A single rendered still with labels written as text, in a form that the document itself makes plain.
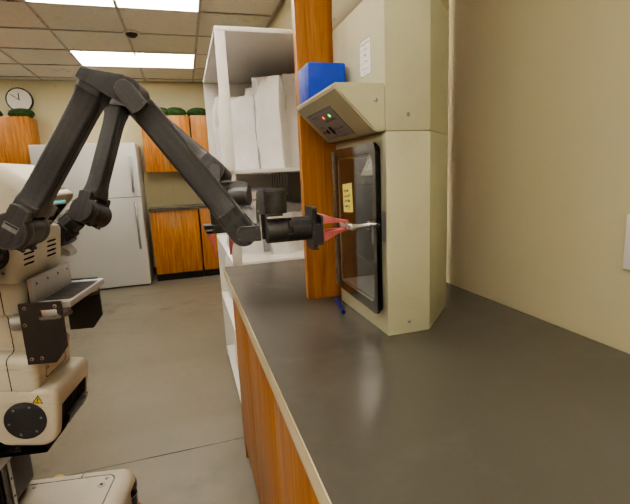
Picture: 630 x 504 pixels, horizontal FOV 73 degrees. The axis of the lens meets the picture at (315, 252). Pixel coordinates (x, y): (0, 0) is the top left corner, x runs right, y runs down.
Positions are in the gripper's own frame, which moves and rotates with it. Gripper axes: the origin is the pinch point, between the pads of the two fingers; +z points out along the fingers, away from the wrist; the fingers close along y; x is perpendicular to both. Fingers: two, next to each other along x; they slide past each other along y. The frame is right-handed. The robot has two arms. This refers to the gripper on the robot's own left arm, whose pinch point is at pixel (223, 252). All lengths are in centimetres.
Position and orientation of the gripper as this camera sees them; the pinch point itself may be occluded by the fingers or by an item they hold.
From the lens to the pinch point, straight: 135.0
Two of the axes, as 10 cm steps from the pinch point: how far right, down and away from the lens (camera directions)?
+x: -3.0, -1.6, 9.4
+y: 9.5, -1.0, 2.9
